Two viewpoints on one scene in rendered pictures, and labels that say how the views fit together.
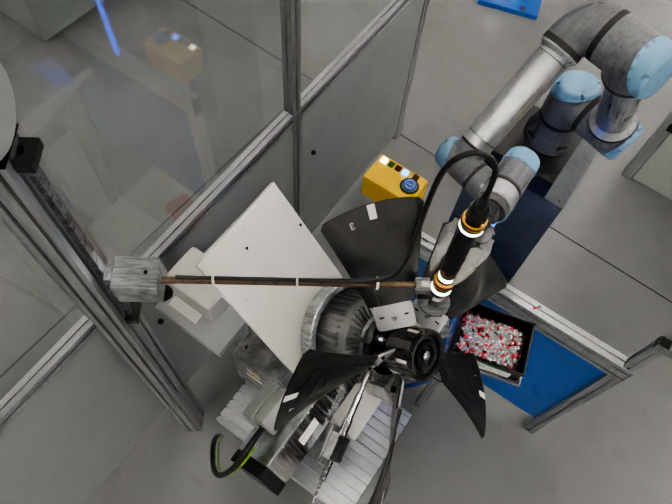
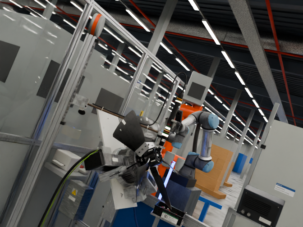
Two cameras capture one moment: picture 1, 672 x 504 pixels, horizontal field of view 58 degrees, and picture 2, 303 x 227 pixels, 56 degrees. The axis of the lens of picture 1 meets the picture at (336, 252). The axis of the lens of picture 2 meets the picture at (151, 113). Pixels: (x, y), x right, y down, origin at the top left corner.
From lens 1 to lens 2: 1.83 m
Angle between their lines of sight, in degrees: 65
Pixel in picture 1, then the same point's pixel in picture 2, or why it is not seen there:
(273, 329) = (107, 142)
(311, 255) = not seen: hidden behind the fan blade
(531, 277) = not seen: outside the picture
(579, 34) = (196, 113)
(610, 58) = (204, 116)
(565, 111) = (191, 157)
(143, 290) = (84, 98)
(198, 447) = not seen: outside the picture
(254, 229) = (110, 117)
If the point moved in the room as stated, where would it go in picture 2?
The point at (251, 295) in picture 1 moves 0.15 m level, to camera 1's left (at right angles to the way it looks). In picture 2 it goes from (105, 128) to (84, 120)
